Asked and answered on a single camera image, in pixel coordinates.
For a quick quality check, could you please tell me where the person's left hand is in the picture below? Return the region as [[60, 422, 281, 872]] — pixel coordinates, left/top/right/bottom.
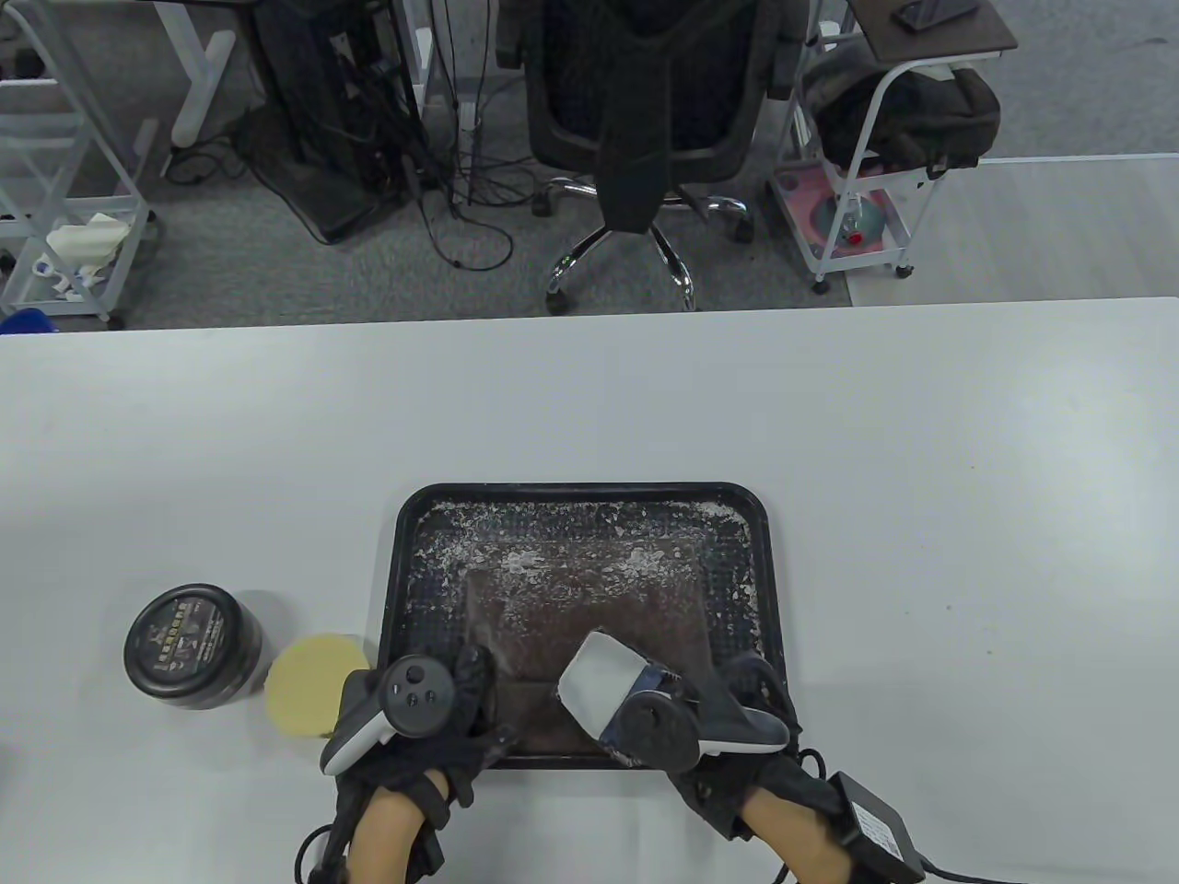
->
[[320, 643, 519, 832]]

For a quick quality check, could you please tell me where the person's right hand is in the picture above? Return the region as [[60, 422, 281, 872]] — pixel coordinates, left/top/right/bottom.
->
[[599, 656, 845, 843]]

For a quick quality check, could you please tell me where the black hand controller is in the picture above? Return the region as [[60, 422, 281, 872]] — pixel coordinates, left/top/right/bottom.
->
[[615, 686, 793, 773], [320, 654, 459, 776]]

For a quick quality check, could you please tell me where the white blue brown cloth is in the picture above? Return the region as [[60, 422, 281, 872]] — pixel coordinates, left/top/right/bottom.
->
[[557, 629, 683, 742]]

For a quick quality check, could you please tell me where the brown leather bag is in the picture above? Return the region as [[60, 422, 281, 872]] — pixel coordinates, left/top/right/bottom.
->
[[465, 543, 715, 761]]

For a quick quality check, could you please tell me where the black plastic tray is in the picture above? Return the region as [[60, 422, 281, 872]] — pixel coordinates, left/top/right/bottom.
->
[[391, 482, 782, 770]]

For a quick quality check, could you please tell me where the person's left forearm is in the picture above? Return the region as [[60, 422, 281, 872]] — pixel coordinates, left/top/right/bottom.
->
[[345, 787, 452, 884]]

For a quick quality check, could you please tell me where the person's right forearm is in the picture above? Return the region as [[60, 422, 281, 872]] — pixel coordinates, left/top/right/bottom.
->
[[741, 787, 853, 884]]

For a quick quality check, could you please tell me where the black round jar lid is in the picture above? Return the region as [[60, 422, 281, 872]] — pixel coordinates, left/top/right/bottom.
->
[[123, 584, 268, 711]]

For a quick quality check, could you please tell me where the clear bottle with red cap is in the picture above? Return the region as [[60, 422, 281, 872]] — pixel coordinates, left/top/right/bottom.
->
[[834, 198, 885, 248]]

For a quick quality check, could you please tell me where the white power strip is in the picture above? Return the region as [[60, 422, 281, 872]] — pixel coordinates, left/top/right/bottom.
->
[[455, 99, 484, 208]]

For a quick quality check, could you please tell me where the pink round plate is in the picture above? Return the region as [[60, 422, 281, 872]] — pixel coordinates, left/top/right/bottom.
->
[[778, 170, 908, 259]]

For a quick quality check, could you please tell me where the white foam block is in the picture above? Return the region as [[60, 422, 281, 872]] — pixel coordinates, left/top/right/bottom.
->
[[46, 214, 130, 268]]

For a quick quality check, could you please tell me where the black office chair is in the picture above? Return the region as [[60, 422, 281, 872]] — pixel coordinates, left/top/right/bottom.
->
[[496, 0, 811, 314]]

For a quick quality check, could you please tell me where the black computer tower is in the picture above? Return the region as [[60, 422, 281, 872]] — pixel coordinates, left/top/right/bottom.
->
[[230, 0, 429, 245]]

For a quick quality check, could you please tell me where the white desk leg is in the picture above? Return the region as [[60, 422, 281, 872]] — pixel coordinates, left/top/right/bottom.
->
[[403, 0, 436, 121], [152, 0, 239, 148]]

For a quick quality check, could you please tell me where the black backpack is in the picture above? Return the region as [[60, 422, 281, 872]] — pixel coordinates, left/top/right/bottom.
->
[[806, 37, 1002, 178]]

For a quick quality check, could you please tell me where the white cart with brown top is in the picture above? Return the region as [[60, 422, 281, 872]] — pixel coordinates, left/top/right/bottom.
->
[[769, 0, 1019, 294]]

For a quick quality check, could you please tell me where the black phone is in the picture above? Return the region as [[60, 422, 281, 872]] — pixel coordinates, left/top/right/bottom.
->
[[892, 0, 979, 33]]

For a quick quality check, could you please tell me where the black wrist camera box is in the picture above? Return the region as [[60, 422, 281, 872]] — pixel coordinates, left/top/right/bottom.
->
[[827, 772, 924, 876]]

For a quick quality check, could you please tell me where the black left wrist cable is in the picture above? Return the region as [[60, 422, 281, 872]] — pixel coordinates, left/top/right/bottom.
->
[[295, 824, 346, 884]]

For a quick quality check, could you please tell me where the bundle of black cables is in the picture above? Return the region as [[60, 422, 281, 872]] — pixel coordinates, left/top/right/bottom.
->
[[364, 0, 554, 273]]

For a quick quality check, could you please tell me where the white wire cart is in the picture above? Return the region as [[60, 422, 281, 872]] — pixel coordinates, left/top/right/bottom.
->
[[0, 0, 162, 331]]

